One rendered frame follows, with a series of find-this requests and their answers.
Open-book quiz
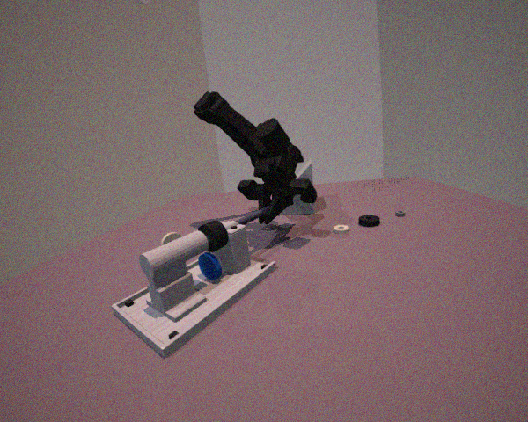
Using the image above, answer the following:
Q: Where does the blue disc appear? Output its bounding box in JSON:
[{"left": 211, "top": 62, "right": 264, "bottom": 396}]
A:
[{"left": 198, "top": 252, "right": 222, "bottom": 280}]

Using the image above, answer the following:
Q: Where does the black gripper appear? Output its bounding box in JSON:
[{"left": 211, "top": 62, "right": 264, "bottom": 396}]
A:
[{"left": 237, "top": 159, "right": 318, "bottom": 225}]

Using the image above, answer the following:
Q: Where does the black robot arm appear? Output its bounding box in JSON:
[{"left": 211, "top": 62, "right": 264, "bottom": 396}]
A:
[{"left": 194, "top": 91, "right": 304, "bottom": 184}]

